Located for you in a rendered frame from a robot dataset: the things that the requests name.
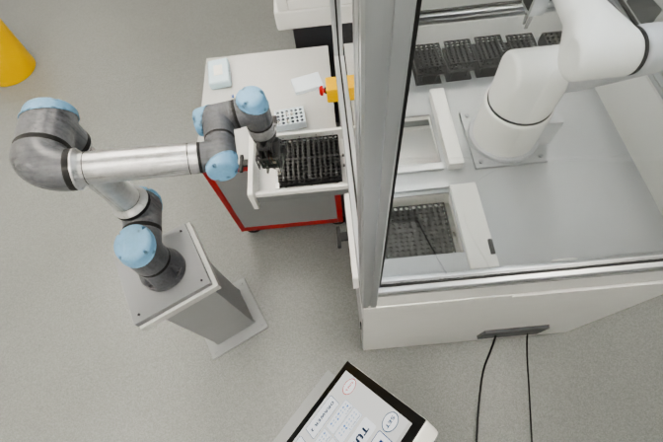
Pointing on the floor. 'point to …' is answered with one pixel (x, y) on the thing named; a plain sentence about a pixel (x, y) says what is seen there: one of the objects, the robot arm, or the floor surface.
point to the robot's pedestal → (216, 310)
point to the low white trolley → (284, 65)
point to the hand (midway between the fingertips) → (276, 164)
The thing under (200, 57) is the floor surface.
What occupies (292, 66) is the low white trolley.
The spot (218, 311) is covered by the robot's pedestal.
